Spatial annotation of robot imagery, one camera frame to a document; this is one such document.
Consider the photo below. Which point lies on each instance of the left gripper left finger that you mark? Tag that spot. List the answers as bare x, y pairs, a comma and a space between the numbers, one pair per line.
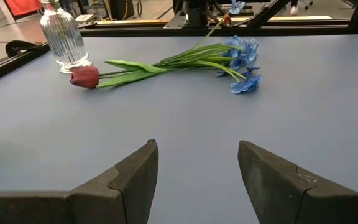
104, 199

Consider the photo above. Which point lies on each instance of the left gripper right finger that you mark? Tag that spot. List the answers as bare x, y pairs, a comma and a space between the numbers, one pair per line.
291, 199

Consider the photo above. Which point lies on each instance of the dark red artificial tulip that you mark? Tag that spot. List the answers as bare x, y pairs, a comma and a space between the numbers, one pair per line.
84, 76

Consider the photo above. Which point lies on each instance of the blue artificial flower bunch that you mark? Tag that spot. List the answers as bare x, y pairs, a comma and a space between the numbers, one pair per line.
244, 53

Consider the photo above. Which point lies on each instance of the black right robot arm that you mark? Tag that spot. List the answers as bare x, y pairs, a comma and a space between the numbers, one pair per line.
194, 14

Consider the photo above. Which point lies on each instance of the ribbed clear glass vase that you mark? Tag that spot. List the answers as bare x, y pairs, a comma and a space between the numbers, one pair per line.
64, 40

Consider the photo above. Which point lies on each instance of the blue table mat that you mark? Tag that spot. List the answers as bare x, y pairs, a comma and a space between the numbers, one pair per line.
182, 118

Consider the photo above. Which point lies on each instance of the orange red partition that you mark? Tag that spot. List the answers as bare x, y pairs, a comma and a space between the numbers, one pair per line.
23, 6

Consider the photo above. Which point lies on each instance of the black frame bracket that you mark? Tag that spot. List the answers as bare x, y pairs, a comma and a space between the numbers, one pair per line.
20, 46

